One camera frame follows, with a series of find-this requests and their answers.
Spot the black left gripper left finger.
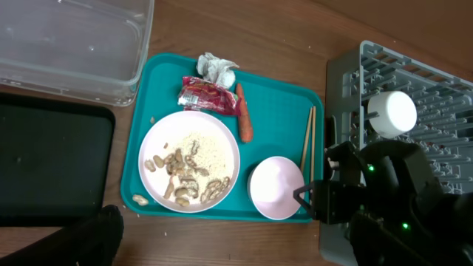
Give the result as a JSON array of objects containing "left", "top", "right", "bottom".
[{"left": 1, "top": 205, "right": 124, "bottom": 266}]

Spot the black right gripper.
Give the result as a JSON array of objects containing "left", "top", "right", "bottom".
[{"left": 293, "top": 140, "right": 443, "bottom": 225}]

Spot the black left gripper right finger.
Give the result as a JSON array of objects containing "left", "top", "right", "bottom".
[{"left": 350, "top": 211, "right": 466, "bottom": 266}]

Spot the white bowl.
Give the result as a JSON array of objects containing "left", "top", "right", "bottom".
[{"left": 367, "top": 91, "right": 417, "bottom": 139}]

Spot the wooden chopstick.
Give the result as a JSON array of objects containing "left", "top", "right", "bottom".
[
  {"left": 310, "top": 106, "right": 316, "bottom": 182},
  {"left": 300, "top": 107, "right": 314, "bottom": 173}
]

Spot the peanut shell on tray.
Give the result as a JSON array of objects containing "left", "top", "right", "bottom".
[{"left": 132, "top": 194, "right": 149, "bottom": 206}]

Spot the grey dish rack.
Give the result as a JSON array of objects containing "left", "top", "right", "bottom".
[{"left": 319, "top": 41, "right": 472, "bottom": 265}]

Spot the black bin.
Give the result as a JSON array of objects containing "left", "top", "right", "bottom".
[{"left": 1, "top": 93, "right": 115, "bottom": 227}]

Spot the teal plastic tray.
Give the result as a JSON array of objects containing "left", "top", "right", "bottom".
[{"left": 120, "top": 53, "right": 324, "bottom": 222}]

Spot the large white plate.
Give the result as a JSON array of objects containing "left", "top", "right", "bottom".
[{"left": 137, "top": 111, "right": 240, "bottom": 214}]

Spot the orange carrot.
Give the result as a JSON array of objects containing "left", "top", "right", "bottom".
[{"left": 235, "top": 83, "right": 253, "bottom": 143}]

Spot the red snack wrapper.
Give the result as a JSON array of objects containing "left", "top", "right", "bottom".
[{"left": 177, "top": 76, "right": 241, "bottom": 116}]

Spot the clear plastic bin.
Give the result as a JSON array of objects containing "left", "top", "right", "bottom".
[{"left": 1, "top": 0, "right": 154, "bottom": 106}]

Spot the crumpled white tissue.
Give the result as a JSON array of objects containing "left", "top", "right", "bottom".
[{"left": 196, "top": 52, "right": 239, "bottom": 89}]

